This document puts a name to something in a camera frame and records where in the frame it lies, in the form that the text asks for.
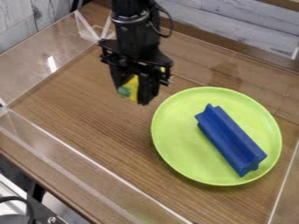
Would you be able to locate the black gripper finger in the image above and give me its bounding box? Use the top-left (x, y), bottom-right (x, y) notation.
top-left (109, 66), bottom-right (130, 95)
top-left (137, 73), bottom-right (160, 106)

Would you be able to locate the green plate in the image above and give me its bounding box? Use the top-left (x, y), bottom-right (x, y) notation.
top-left (150, 87), bottom-right (281, 186)

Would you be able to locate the yellow toy banana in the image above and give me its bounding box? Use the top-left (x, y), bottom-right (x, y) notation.
top-left (121, 66), bottom-right (165, 104)

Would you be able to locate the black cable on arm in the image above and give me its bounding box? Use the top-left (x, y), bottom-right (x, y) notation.
top-left (148, 3), bottom-right (173, 39)

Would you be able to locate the blue plastic block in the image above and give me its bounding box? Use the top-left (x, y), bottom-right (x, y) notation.
top-left (194, 104), bottom-right (266, 177)

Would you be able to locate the black metal table bracket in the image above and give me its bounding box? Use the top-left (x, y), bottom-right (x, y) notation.
top-left (26, 183), bottom-right (68, 224)

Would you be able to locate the clear acrylic corner bracket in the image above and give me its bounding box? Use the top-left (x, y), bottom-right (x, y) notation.
top-left (73, 10), bottom-right (116, 43)

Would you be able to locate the black cable lower left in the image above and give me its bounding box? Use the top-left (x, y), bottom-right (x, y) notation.
top-left (0, 195), bottom-right (42, 224)

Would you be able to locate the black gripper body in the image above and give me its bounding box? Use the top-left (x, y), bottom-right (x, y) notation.
top-left (97, 39), bottom-right (173, 86)

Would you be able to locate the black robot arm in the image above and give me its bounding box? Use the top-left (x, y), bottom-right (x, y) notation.
top-left (97, 0), bottom-right (173, 105)

